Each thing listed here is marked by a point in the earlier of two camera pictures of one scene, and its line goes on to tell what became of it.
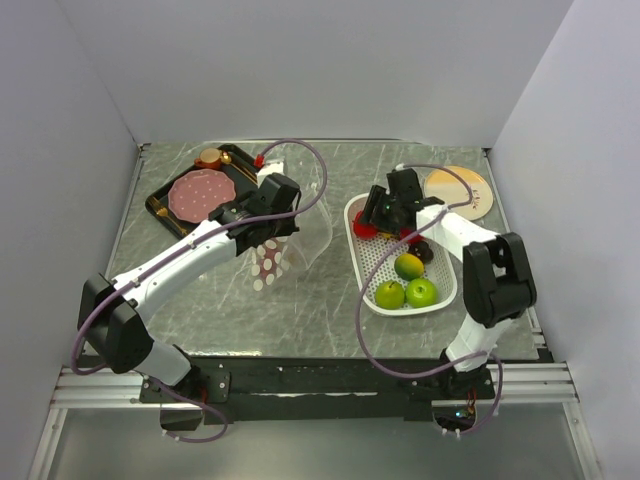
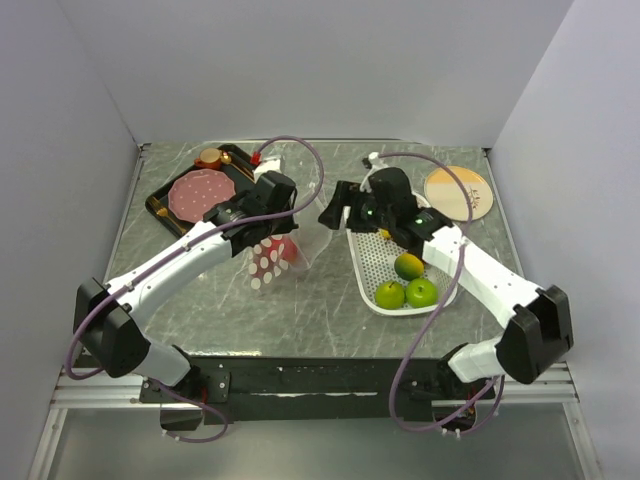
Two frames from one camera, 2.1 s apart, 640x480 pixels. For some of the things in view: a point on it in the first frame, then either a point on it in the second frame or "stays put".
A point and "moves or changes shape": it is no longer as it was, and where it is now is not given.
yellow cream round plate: x=451 y=189 stays put
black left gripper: x=288 y=228 stays put
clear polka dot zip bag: x=291 y=254 stays put
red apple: x=363 y=230 moves or changes shape
